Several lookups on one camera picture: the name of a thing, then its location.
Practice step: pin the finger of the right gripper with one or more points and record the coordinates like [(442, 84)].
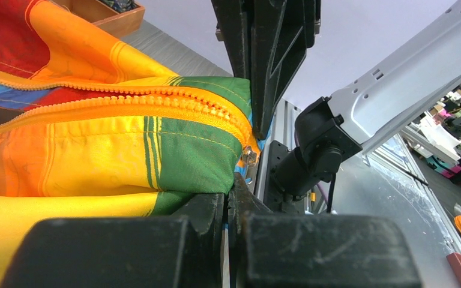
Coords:
[(233, 28), (281, 34)]

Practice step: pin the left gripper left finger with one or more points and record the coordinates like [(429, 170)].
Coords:
[(178, 250)]

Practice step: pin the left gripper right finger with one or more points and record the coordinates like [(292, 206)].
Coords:
[(268, 249)]

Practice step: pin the rainbow striped zip jacket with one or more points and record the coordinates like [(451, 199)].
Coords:
[(104, 130)]

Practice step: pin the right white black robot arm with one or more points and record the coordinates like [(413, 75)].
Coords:
[(368, 111)]

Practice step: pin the orange compartment tray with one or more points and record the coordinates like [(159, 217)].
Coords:
[(107, 19)]

